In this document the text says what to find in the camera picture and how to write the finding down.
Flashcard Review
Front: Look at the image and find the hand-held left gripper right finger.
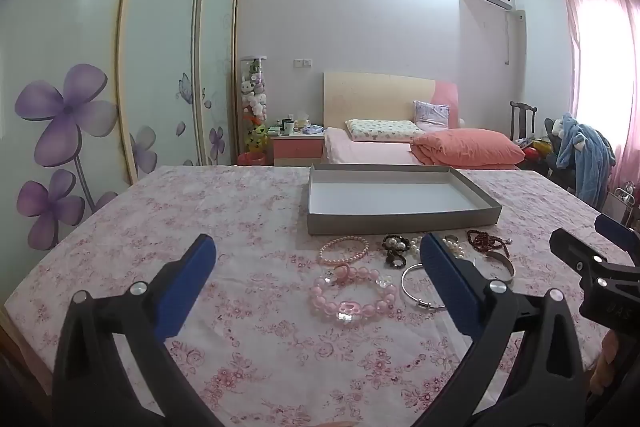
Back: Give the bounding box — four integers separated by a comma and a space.
419, 233, 596, 427

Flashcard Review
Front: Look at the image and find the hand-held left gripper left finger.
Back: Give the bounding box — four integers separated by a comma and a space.
52, 233, 218, 427

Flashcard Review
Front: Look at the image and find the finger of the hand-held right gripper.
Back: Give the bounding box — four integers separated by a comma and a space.
594, 213, 640, 264
549, 228, 611, 280

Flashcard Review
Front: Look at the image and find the thin silver bangle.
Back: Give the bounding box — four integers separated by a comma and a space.
401, 262, 446, 311

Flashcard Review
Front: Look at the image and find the white pearl bracelet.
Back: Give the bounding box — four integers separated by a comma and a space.
440, 237, 467, 262

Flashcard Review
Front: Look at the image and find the wide silver cuff bangle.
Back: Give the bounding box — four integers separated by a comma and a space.
472, 250, 516, 286

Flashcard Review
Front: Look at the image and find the dark red bead necklace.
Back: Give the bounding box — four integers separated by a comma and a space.
466, 229, 514, 259

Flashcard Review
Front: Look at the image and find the black bead bracelet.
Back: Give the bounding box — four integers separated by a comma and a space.
382, 234, 424, 269

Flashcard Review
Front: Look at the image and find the grey cardboard tray box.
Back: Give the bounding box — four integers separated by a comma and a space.
306, 163, 502, 236

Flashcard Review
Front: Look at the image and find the pink pearl bracelet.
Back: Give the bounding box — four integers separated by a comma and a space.
319, 235, 370, 266

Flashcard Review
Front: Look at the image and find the large pink bead bracelet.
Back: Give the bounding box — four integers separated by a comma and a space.
308, 264, 399, 326

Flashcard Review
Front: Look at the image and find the person's right hand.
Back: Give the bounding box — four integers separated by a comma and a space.
589, 329, 621, 400

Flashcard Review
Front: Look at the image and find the blue plush garment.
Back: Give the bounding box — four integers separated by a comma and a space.
555, 112, 617, 204

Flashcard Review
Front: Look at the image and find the pink floral tablecloth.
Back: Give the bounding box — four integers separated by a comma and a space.
4, 163, 640, 427

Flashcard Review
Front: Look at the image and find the black office chair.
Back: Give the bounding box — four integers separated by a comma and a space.
544, 118, 578, 188

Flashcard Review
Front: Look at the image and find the dark wooden chair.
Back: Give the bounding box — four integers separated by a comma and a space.
509, 100, 539, 144

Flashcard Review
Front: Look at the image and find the salmon folded quilt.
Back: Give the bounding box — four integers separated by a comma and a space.
410, 129, 526, 167

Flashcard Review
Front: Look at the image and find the bed with pink sheet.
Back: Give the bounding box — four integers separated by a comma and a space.
321, 127, 523, 170

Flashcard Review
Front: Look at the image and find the yellow plush toy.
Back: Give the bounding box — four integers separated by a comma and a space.
247, 126, 269, 154

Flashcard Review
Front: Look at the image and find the cream patterned pillow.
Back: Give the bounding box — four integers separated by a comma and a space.
344, 119, 427, 144

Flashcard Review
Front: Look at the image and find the purple patterned pillow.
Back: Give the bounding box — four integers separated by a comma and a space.
412, 100, 451, 131

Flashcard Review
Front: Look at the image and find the pink white nightstand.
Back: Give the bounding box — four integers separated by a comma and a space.
271, 132, 326, 166

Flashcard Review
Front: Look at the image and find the pink curtain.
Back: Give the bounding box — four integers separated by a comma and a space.
556, 0, 640, 210

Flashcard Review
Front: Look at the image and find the wooden bed headboard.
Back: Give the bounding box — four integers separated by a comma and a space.
323, 72, 458, 131

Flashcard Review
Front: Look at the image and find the clear tube of plush toys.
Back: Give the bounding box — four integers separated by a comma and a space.
238, 55, 270, 158

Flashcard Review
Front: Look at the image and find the flower print sliding wardrobe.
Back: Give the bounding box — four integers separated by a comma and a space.
0, 0, 242, 308

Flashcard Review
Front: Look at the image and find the white metal wire rack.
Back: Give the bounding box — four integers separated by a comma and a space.
612, 183, 639, 224

